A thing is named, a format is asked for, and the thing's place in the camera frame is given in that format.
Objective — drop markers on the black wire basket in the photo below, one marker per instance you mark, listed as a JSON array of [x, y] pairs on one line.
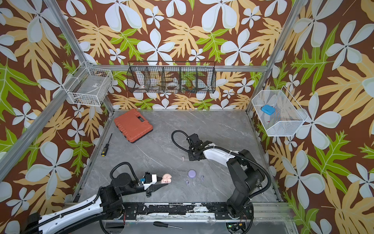
[[171, 77]]

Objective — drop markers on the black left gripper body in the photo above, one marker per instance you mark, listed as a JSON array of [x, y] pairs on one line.
[[148, 192]]

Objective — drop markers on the aluminium frame post left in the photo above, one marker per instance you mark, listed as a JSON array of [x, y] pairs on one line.
[[75, 46]]

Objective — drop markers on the white mesh basket right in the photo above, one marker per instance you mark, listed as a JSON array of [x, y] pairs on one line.
[[289, 115]]

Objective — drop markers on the red plastic tool case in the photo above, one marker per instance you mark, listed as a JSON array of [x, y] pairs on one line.
[[133, 125]]

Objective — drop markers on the aluminium frame post right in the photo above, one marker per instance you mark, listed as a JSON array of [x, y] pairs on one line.
[[285, 33]]

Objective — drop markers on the black screwdriver front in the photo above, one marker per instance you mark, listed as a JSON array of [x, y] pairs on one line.
[[161, 224]]

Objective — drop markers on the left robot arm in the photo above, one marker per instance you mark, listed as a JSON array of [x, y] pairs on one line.
[[106, 204]]

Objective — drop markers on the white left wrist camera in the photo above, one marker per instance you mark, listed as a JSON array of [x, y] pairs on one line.
[[148, 180]]

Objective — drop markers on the white wire basket left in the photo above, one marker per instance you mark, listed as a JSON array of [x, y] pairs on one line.
[[88, 85]]

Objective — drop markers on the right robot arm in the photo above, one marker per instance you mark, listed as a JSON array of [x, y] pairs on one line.
[[250, 179]]

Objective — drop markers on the aluminium frame post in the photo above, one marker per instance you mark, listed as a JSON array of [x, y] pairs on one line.
[[75, 46], [285, 33]]

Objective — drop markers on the yellow black screwdriver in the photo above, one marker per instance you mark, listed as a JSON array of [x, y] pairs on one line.
[[106, 147]]

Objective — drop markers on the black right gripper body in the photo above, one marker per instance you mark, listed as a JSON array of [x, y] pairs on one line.
[[192, 155]]

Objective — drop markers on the blue case in basket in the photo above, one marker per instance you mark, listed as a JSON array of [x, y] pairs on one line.
[[269, 110]]

